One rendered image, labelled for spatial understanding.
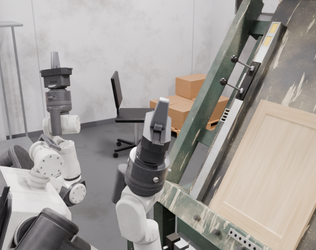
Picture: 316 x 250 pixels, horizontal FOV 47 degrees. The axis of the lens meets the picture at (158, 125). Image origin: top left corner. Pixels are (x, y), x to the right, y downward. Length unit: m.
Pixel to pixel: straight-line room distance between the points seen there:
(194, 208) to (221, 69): 0.75
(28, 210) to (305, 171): 1.06
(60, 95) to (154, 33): 4.33
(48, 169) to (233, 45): 1.33
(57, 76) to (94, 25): 3.88
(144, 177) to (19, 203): 0.34
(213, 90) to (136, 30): 3.53
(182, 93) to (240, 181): 3.82
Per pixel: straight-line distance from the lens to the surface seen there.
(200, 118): 1.97
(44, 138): 1.05
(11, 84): 5.00
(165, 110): 0.70
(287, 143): 1.64
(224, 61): 2.00
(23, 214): 0.95
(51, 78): 1.33
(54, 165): 0.99
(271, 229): 1.59
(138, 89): 5.57
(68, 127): 1.30
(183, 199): 1.84
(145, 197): 0.80
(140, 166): 0.74
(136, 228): 0.82
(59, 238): 0.85
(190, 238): 1.81
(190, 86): 5.27
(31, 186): 1.05
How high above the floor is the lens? 1.84
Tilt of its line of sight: 20 degrees down
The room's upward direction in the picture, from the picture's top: straight up
